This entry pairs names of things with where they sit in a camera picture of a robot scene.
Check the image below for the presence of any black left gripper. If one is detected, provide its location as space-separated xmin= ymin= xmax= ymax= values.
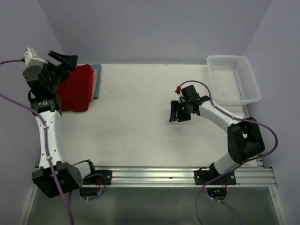
xmin=39 ymin=51 xmax=77 ymax=93

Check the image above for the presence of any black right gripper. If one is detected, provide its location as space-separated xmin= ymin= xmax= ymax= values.
xmin=169 ymin=100 xmax=191 ymax=122

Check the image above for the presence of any folded tan t shirt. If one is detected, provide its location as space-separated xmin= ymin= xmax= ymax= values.
xmin=91 ymin=69 xmax=98 ymax=99

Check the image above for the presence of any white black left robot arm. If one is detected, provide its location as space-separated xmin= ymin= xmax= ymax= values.
xmin=23 ymin=47 xmax=98 ymax=198

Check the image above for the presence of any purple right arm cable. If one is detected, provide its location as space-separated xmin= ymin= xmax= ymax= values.
xmin=179 ymin=80 xmax=279 ymax=225

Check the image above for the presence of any folded blue t shirt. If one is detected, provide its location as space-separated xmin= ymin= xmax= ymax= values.
xmin=90 ymin=64 xmax=102 ymax=99

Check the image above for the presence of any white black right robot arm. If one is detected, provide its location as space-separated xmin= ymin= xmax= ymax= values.
xmin=169 ymin=85 xmax=265 ymax=184

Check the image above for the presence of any aluminium mounting rail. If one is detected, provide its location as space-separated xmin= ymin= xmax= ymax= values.
xmin=31 ymin=165 xmax=277 ymax=188

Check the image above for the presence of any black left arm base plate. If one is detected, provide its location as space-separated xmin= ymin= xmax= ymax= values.
xmin=83 ymin=170 xmax=113 ymax=186

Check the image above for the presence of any dark red t shirt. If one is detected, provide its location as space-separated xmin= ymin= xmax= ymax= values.
xmin=57 ymin=64 xmax=94 ymax=113

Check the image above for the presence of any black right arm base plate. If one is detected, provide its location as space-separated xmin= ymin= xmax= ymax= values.
xmin=193 ymin=167 xmax=237 ymax=186

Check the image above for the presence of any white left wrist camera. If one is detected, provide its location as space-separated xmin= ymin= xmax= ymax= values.
xmin=23 ymin=47 xmax=47 ymax=67

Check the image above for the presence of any white perforated plastic basket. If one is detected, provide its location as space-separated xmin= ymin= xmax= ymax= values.
xmin=207 ymin=55 xmax=261 ymax=106

